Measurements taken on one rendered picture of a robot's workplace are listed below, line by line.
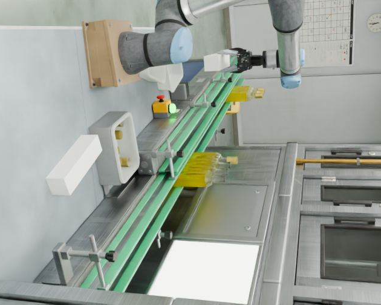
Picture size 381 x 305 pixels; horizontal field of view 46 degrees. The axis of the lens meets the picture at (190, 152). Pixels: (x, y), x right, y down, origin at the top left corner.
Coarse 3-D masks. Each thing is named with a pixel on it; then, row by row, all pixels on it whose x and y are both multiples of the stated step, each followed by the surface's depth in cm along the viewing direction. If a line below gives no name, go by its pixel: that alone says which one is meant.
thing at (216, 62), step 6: (210, 54) 193; (216, 54) 190; (222, 54) 190; (228, 54) 202; (204, 60) 184; (210, 60) 183; (216, 60) 182; (222, 60) 190; (228, 60) 202; (204, 66) 184; (210, 66) 184; (216, 66) 183; (222, 66) 190; (228, 66) 202
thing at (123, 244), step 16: (160, 176) 179; (160, 192) 167; (144, 208) 158; (128, 224) 149; (144, 224) 148; (128, 240) 140; (128, 256) 133; (96, 272) 127; (112, 272) 126; (96, 288) 120
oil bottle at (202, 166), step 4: (188, 164) 191; (192, 164) 190; (196, 164) 190; (200, 164) 189; (204, 164) 189; (208, 164) 189; (212, 164) 188; (184, 168) 188; (188, 168) 187; (192, 168) 187; (196, 168) 186; (200, 168) 186; (204, 168) 185; (208, 168) 185; (212, 168) 185; (216, 168) 187
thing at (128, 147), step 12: (120, 120) 156; (132, 120) 166; (132, 132) 168; (120, 144) 171; (132, 144) 170; (120, 156) 173; (132, 156) 172; (120, 168) 157; (132, 168) 169; (120, 180) 158
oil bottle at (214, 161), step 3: (189, 159) 194; (192, 159) 194; (195, 159) 194; (198, 159) 193; (201, 159) 193; (204, 159) 193; (207, 159) 192; (210, 159) 192; (213, 159) 192; (216, 159) 192; (189, 162) 192; (192, 162) 192; (195, 162) 192; (198, 162) 191; (201, 162) 191; (204, 162) 191; (207, 162) 190; (210, 162) 190; (213, 162) 190; (216, 162) 190; (216, 165) 190
